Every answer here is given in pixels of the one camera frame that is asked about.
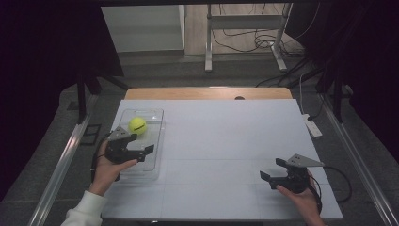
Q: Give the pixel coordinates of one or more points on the person's right hand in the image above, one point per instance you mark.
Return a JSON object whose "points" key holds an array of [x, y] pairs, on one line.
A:
{"points": [[302, 202]]}

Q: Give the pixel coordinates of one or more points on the white table board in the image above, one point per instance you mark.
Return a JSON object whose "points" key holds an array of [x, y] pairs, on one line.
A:
{"points": [[226, 125]]}

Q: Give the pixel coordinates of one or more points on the black floor plate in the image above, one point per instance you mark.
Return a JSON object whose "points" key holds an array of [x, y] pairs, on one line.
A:
{"points": [[91, 134]]}

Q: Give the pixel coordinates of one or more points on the yellow tennis ball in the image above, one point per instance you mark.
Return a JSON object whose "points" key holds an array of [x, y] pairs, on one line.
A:
{"points": [[137, 125]]}

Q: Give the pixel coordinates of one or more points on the black metal stand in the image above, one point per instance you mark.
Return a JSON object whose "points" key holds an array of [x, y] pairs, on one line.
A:
{"points": [[81, 100]]}

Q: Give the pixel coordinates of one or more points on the clear plastic container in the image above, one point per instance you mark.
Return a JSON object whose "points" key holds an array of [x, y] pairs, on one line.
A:
{"points": [[150, 125]]}

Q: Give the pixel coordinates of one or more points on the grey metal desk frame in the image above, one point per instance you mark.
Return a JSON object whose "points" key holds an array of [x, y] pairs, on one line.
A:
{"points": [[208, 47]]}

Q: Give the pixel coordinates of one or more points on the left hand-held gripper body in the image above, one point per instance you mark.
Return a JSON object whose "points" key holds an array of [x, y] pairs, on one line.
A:
{"points": [[117, 150]]}

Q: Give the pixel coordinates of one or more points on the aluminium floor rail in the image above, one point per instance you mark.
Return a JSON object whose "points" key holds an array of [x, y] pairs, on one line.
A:
{"points": [[62, 166], [360, 163]]}

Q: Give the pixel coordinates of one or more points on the person's left hand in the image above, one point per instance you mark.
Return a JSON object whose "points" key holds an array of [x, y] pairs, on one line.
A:
{"points": [[106, 174]]}

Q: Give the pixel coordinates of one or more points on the wooden table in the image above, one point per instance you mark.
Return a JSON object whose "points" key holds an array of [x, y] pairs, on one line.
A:
{"points": [[194, 93]]}

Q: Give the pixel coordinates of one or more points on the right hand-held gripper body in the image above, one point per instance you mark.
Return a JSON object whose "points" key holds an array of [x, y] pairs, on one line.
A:
{"points": [[295, 179]]}

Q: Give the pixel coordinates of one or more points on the white power strip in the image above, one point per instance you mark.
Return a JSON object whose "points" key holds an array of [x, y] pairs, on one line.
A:
{"points": [[311, 125]]}

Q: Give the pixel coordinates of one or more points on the dark curtain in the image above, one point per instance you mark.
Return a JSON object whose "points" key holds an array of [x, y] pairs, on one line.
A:
{"points": [[47, 62], [370, 62]]}

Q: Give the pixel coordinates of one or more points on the white cabinet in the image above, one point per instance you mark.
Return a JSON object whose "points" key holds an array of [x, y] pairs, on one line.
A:
{"points": [[141, 28]]}

